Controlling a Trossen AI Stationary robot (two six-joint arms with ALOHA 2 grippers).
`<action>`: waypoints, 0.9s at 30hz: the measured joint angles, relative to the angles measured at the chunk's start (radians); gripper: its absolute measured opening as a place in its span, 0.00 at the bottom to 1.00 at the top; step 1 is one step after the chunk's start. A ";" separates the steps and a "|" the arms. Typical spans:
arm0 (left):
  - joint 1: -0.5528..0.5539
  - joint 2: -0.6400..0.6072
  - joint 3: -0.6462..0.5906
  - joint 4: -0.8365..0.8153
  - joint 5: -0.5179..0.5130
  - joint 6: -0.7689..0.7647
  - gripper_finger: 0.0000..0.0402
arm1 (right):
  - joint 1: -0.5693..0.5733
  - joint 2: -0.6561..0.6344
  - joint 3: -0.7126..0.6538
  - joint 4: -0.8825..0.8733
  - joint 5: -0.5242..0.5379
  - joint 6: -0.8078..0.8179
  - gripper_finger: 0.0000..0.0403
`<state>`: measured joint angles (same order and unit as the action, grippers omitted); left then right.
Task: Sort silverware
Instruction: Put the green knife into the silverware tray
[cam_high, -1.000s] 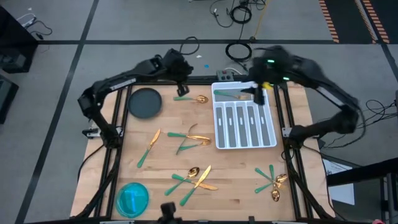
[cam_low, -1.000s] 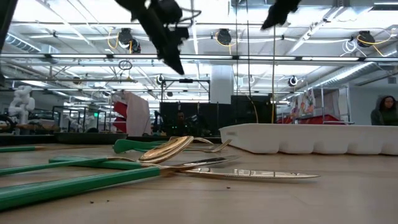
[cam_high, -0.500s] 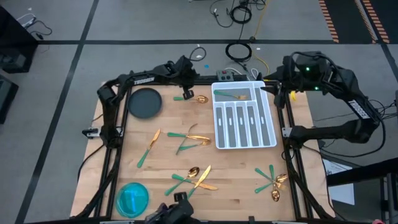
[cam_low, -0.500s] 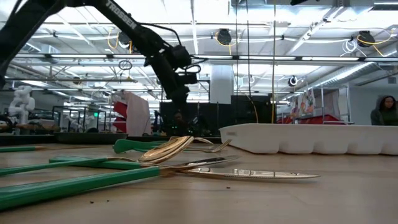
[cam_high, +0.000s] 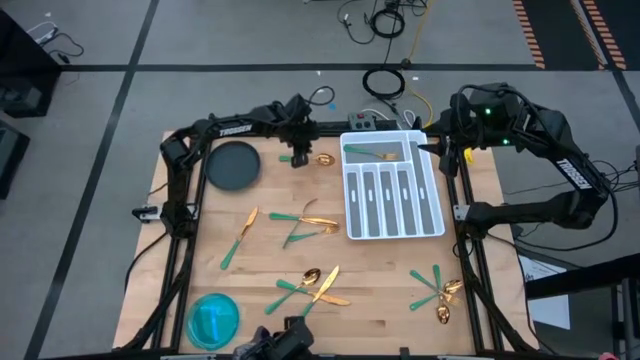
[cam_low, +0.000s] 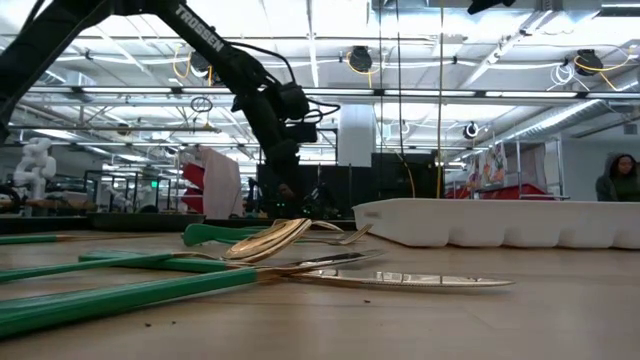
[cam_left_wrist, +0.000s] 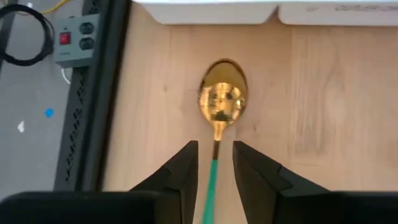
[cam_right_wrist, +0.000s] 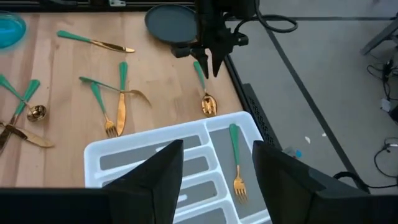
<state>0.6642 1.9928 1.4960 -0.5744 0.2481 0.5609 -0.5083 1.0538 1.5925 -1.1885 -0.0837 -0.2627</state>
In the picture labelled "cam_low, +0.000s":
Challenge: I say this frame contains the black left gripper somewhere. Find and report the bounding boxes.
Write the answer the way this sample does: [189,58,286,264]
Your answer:
[234,89,301,200]

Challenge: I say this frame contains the gold spoon green handle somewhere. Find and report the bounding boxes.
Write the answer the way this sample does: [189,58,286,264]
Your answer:
[0,217,314,285]

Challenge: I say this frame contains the white cutlery tray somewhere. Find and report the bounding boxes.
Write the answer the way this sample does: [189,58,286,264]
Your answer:
[352,198,640,250]

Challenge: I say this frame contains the black partition panels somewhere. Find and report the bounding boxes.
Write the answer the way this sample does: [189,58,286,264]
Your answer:
[257,163,372,220]

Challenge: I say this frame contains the white cloth cover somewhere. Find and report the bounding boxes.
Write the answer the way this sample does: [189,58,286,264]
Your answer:
[199,145,245,220]

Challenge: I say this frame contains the white column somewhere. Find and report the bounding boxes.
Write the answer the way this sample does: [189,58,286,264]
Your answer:
[338,104,376,169]

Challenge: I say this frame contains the red cart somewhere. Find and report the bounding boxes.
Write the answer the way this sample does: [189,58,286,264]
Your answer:
[180,162,206,214]

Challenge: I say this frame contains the black cabinet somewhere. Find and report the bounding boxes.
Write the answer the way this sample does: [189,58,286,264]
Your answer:
[370,152,442,200]

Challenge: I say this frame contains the colourful hanging poster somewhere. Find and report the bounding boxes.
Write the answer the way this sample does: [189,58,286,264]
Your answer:
[480,142,508,185]

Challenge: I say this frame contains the long ceiling light bar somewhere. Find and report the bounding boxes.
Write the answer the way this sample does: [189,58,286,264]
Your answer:
[0,85,640,100]

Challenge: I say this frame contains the metal rack red bins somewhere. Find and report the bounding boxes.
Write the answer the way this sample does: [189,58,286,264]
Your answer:
[444,139,569,201]

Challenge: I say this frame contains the person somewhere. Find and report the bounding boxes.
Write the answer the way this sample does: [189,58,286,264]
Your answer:
[594,152,640,202]

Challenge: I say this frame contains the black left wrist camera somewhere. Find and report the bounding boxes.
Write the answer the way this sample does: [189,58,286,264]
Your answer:
[287,121,319,145]

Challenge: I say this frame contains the black hanging cable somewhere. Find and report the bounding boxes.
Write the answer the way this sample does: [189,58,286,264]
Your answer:
[396,0,404,166]

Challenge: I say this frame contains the silver air duct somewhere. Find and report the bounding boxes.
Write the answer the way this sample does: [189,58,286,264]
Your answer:
[492,97,640,147]

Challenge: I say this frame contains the black frame workstation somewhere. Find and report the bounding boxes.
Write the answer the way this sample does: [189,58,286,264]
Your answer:
[82,169,174,214]

